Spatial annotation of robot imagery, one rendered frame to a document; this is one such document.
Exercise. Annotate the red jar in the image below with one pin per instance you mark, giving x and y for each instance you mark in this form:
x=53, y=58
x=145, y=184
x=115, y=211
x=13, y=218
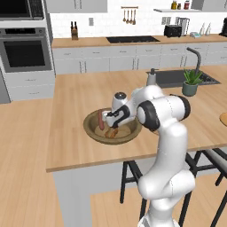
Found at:
x=186, y=5

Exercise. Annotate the dark grey tap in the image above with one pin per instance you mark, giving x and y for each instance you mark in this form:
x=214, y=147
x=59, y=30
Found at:
x=197, y=56

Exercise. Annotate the black toaster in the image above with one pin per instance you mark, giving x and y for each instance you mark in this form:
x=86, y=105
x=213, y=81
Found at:
x=172, y=31

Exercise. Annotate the run of grey base cupboards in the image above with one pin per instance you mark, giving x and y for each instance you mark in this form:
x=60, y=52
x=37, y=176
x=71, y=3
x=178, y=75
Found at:
x=97, y=60

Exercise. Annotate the small brown jar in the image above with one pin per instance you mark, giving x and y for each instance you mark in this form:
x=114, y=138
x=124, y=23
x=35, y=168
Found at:
x=179, y=6

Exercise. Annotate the double grey wall outlet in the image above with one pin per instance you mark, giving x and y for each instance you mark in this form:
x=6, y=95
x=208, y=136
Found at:
x=166, y=20

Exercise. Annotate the white bottle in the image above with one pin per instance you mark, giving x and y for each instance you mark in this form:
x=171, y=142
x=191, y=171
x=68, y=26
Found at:
x=202, y=30
x=208, y=30

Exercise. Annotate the green plant in pot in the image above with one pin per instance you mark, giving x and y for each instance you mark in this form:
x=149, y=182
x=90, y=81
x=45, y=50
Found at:
x=190, y=85

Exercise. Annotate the grey cupboard below oven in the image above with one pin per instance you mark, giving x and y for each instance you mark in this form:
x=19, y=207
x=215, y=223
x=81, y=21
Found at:
x=29, y=85

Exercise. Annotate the white wall shelf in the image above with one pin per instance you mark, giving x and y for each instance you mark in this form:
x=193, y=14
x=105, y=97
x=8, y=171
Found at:
x=177, y=10

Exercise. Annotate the black hob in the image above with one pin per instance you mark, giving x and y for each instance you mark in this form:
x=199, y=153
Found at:
x=131, y=39

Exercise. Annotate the grey wall cupboards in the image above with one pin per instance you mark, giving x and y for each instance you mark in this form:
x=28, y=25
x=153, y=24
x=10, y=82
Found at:
x=76, y=6

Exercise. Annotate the steel wall oven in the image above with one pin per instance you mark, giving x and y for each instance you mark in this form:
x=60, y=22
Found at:
x=25, y=50

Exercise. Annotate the teal sponge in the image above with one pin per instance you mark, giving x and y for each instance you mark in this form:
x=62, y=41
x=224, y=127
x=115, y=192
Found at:
x=195, y=34

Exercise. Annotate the tan plate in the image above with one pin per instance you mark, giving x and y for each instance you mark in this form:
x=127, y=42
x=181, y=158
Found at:
x=224, y=119

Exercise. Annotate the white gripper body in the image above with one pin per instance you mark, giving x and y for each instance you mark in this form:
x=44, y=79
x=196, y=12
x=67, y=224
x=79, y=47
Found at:
x=111, y=120

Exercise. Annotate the black microwave oven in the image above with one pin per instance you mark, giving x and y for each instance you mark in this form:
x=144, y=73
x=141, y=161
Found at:
x=17, y=9

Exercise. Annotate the dark grey sink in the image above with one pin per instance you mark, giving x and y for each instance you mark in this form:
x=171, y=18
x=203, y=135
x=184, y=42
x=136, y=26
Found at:
x=171, y=78

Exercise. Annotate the orange-brown bun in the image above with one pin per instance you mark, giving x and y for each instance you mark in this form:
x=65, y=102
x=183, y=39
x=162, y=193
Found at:
x=111, y=134

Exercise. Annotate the wooden knife block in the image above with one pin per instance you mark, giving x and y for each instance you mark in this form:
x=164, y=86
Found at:
x=74, y=33

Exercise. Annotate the rail with hanging tools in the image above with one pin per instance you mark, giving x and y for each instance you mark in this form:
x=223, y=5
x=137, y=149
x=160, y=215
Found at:
x=129, y=15

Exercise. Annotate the reddish brown sausage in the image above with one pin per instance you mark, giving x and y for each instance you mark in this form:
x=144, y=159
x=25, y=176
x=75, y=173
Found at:
x=100, y=119

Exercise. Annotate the black coffee machine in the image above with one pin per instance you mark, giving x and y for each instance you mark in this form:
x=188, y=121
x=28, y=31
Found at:
x=224, y=28

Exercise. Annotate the white soap dispenser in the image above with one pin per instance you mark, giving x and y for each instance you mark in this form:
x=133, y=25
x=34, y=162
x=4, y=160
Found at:
x=152, y=79

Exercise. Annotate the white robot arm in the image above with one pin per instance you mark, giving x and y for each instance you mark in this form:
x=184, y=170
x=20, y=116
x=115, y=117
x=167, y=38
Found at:
x=168, y=139

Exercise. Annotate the yellow jar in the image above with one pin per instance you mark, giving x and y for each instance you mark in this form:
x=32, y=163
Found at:
x=174, y=5

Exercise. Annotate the grey wall cupboard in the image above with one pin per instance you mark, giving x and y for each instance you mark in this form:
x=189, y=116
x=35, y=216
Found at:
x=211, y=5

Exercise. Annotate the brown wooden bowl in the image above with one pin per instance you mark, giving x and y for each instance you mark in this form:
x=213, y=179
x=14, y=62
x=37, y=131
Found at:
x=94, y=130

